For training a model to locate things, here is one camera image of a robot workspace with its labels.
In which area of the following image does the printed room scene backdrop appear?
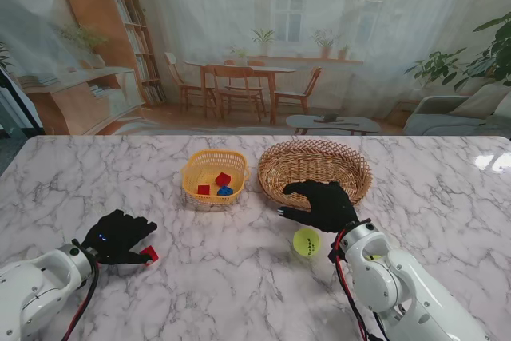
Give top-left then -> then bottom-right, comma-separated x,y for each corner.
0,0 -> 511,137

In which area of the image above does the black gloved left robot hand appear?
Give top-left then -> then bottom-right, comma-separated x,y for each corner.
81,208 -> 158,268

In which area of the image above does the black stand pole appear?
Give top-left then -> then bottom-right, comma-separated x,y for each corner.
0,65 -> 45,134

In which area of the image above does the brown wicker basket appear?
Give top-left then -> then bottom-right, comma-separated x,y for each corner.
257,139 -> 373,211

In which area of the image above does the red black left arm cable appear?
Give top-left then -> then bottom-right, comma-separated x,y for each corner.
59,252 -> 100,341

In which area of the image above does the red black right arm cable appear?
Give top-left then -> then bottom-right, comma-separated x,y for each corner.
327,231 -> 390,341

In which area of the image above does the red black arm cable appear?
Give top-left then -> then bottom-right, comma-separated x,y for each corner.
59,252 -> 100,341
327,231 -> 390,341

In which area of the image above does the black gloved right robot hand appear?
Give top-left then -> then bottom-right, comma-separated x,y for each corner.
278,180 -> 360,234

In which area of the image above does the yellow plastic basket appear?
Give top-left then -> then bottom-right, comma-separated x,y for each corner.
181,149 -> 252,203

